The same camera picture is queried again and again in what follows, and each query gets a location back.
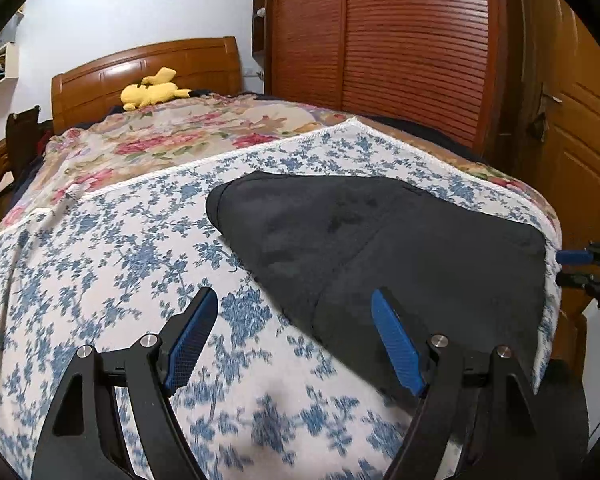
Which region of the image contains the dark wooden chair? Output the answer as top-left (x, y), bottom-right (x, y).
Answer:
top-left (5, 105), bottom-right (42, 186)

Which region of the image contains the yellow plush toy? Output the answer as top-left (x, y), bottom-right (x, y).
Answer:
top-left (120, 67), bottom-right (190, 112)

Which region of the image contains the brown louvered wardrobe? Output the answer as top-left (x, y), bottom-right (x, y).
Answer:
top-left (252, 0), bottom-right (522, 162)

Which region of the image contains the red floral beige blanket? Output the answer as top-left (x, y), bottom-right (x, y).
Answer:
top-left (0, 94), bottom-right (562, 244)

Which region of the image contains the black jacket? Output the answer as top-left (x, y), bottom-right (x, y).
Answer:
top-left (206, 172), bottom-right (545, 408)

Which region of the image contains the wooden room door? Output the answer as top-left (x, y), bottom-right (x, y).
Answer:
top-left (514, 0), bottom-right (600, 321)

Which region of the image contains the wooden bed headboard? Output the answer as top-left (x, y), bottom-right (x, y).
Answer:
top-left (50, 36), bottom-right (244, 134)

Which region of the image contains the blue floral white bedsheet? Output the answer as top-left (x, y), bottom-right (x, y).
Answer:
top-left (0, 119), bottom-right (562, 479)

